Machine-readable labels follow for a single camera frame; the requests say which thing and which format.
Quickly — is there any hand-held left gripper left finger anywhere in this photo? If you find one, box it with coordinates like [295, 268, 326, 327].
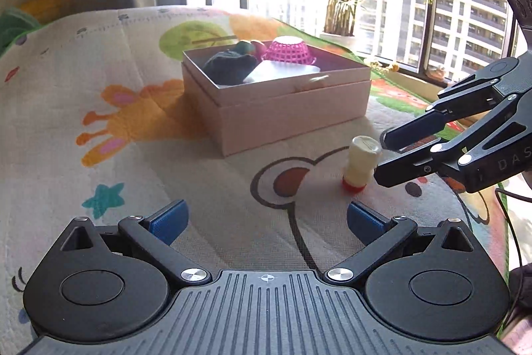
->
[60, 200, 212, 284]

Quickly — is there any printed play mat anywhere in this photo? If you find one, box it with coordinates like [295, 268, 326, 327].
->
[0, 5, 520, 355]

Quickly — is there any pink cardboard box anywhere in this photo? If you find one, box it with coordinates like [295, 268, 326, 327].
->
[182, 43, 372, 158]

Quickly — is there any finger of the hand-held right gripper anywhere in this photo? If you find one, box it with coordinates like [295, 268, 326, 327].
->
[374, 94, 526, 189]
[380, 57, 523, 151]

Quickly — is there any black cable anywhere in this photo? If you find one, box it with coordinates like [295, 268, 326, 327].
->
[494, 188, 532, 270]

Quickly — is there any cream bottle with red cap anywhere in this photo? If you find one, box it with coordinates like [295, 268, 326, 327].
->
[342, 135, 381, 193]

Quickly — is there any yellow pillow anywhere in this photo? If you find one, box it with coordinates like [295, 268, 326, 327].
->
[21, 0, 73, 12]

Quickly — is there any black window frame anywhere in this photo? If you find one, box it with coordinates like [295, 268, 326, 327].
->
[205, 0, 532, 85]

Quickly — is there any black plush toy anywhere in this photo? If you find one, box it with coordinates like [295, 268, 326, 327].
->
[202, 49, 258, 86]

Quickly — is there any small pink and green toy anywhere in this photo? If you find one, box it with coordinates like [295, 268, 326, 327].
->
[236, 40, 269, 58]

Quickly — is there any white plant pot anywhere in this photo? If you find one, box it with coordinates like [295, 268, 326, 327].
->
[319, 31, 358, 48]

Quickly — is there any pink plastic strainer scoop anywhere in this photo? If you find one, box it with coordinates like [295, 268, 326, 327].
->
[261, 36, 317, 65]

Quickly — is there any green blanket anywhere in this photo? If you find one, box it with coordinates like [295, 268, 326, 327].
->
[0, 7, 42, 52]

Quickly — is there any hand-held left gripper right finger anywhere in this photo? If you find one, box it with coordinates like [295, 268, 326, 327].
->
[326, 201, 474, 284]

